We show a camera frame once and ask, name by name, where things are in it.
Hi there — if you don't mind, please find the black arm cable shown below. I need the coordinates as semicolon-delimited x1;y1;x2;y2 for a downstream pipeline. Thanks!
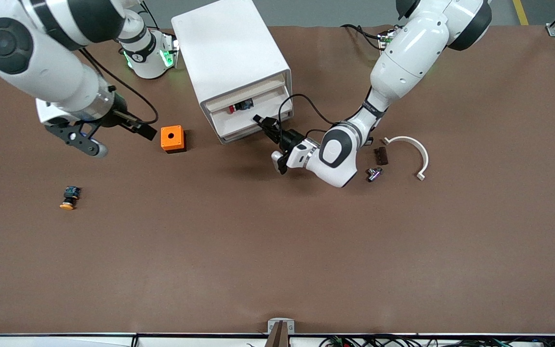
277;93;341;133
79;47;159;125

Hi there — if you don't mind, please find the brown post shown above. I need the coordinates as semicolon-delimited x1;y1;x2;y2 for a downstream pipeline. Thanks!
268;322;289;347

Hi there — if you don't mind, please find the white curved plastic bracket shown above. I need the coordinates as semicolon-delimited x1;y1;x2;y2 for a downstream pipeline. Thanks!
383;136;429;182

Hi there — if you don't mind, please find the yellow cap push button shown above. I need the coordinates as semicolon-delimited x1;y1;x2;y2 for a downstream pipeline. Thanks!
59;186;82;211

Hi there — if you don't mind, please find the red cap push button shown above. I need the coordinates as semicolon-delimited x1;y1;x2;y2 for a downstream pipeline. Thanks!
228;99;255;115

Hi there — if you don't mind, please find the tangled cable bundle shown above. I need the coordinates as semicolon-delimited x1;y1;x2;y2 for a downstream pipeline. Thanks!
320;335;555;347

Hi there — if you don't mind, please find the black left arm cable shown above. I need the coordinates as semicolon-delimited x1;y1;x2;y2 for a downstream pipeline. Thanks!
277;93;341;133

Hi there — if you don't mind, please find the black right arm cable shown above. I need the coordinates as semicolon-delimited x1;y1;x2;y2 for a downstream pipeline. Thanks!
79;47;159;125

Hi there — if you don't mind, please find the black cable on table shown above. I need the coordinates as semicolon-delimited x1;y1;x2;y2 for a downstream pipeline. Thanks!
340;23;385;50

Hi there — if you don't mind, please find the grey metal edge bracket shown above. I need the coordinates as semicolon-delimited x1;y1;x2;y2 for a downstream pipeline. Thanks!
267;318;295;334

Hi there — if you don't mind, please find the orange box with round hole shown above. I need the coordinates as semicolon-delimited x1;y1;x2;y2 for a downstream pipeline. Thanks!
160;125;186;154

